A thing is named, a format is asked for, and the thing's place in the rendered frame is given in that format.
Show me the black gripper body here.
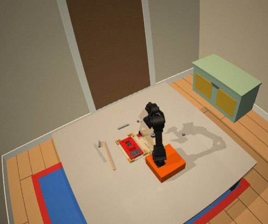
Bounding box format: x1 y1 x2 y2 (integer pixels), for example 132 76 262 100
143 116 152 127

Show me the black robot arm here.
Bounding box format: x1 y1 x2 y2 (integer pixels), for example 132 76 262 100
145 102 167 168

